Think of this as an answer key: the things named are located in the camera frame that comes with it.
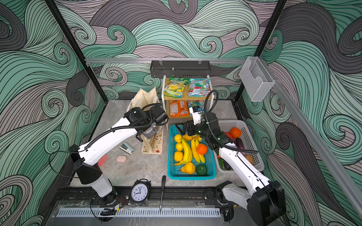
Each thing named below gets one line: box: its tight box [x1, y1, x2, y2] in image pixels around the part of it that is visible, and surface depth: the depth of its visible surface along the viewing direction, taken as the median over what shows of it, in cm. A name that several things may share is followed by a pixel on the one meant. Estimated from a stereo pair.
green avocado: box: [196, 163, 207, 177], surface depth 79 cm
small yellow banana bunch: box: [190, 134, 206, 164], surface depth 89 cm
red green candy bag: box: [187, 78, 211, 97], surface depth 78 cm
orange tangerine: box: [196, 143, 208, 155], surface depth 85 cm
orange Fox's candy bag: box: [169, 100, 190, 118], surface depth 94 cm
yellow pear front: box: [181, 162, 196, 175], surface depth 80 cm
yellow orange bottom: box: [174, 150, 184, 162], surface depth 85 cm
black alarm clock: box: [130, 178, 152, 207], surface depth 74 cm
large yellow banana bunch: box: [173, 137, 193, 166], surface depth 83 cm
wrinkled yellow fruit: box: [182, 133, 194, 141], surface depth 94 cm
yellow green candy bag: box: [164, 77, 190, 98], surface depth 79 cm
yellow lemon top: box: [174, 134, 182, 143], surface depth 94 cm
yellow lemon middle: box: [175, 142, 184, 152], surface depth 90 cm
